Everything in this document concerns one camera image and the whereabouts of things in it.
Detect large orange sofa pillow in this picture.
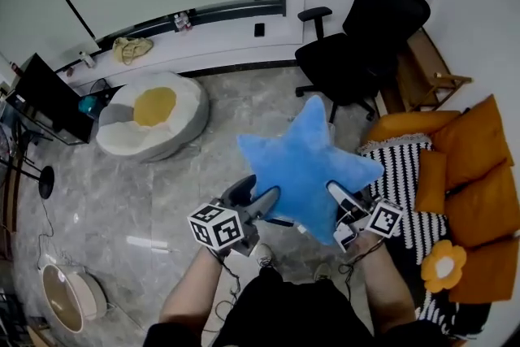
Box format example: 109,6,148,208
448,232,520,306
444,159,520,249
430,93,515,193

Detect teal bag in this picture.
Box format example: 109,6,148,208
77,94,105,119

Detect person's shoe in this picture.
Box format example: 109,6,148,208
313,262,334,283
252,242,279,269

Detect left hand-held gripper cable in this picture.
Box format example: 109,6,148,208
218,251,245,323

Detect small clear bottle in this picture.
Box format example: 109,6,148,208
78,50,97,69

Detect right hand-held gripper cable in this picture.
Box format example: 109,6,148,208
338,239,385,298

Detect wooden side table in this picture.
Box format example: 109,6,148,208
379,28,475,115

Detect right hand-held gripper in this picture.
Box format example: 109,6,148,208
327,180,405,254

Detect small orange sofa pillow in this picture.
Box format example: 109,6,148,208
414,148,449,215

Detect black office chair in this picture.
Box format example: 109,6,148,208
293,0,432,124

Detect blue star pillow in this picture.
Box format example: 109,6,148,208
236,94,386,247

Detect hand-held gripper cable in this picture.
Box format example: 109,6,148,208
338,239,385,298
218,251,245,323

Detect person's black shirt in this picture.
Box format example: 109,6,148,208
143,275,450,347

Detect person's left shoe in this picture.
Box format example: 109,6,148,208
252,242,279,269

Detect orange flower pillow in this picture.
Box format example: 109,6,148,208
419,239,469,295

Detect person's black trousers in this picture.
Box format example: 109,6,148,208
253,266,286,290

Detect black flat panel screen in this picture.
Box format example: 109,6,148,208
13,52,95,145

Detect person's left forearm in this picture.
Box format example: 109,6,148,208
158,246,223,332

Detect person's right shoe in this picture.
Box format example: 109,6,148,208
313,262,334,283

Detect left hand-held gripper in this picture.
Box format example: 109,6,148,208
186,173,283,258

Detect yellow cloth bag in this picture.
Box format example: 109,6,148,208
111,36,155,67

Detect orange sofa with striped blanket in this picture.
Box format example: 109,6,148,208
357,133,495,340

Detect egg shaped bean bag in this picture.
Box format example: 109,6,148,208
94,70,210,164

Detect black round base stand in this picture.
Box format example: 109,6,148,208
0,158,56,201

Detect person's right forearm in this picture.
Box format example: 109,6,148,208
357,231,418,335

